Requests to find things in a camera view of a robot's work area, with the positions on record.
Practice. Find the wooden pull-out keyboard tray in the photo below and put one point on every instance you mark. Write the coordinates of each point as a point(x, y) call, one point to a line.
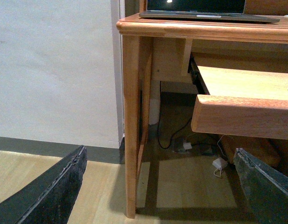
point(238, 99)

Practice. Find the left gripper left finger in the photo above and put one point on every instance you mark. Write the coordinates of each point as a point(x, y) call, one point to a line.
point(50, 198)

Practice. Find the wooden desk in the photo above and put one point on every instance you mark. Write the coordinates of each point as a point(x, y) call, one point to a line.
point(161, 49)

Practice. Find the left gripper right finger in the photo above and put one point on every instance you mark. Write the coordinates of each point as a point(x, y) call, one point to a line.
point(265, 188)

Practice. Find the white power adapter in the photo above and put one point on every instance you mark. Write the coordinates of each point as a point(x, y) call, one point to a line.
point(220, 163)

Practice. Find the silver laptop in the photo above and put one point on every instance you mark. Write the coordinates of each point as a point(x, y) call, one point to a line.
point(219, 10)

